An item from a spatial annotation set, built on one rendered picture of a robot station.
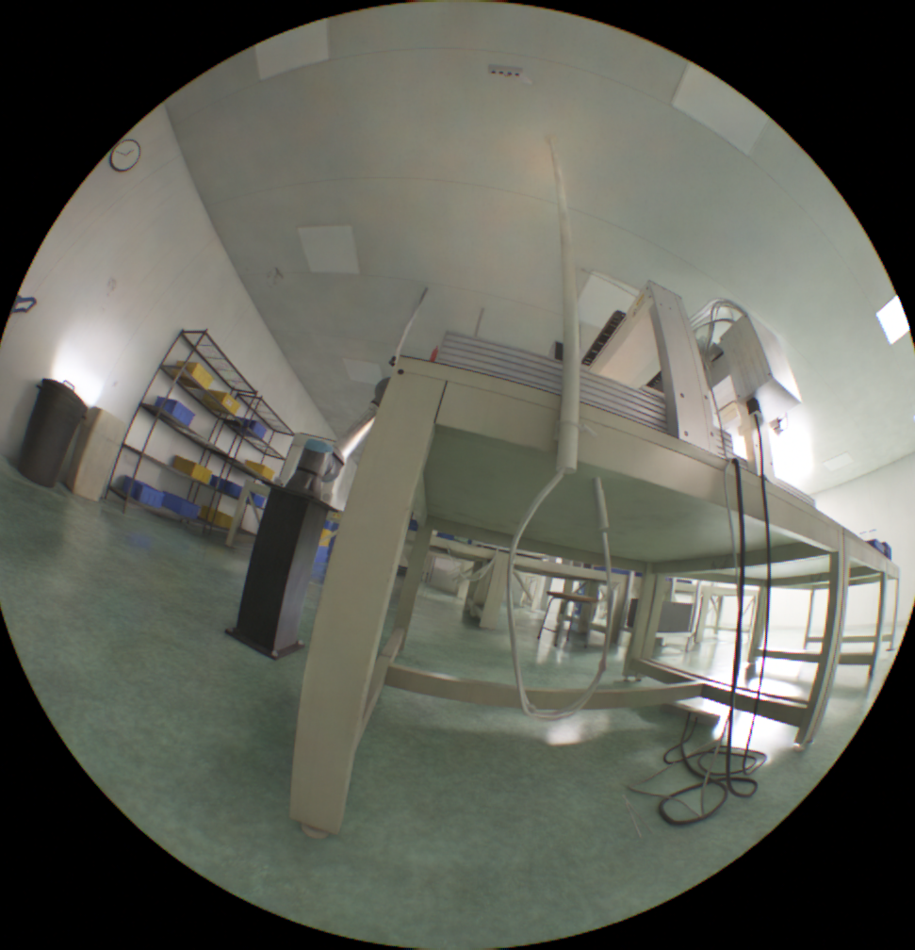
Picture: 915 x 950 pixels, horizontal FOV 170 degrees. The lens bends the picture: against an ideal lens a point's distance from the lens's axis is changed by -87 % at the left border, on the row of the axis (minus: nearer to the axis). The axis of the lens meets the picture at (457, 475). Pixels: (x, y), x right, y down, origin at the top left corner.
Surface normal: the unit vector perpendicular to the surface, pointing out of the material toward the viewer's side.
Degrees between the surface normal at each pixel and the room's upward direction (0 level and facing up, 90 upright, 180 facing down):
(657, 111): 180
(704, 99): 180
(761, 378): 90
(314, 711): 90
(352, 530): 90
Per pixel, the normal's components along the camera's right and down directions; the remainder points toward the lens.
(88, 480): 0.96, 0.29
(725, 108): -0.23, 0.93
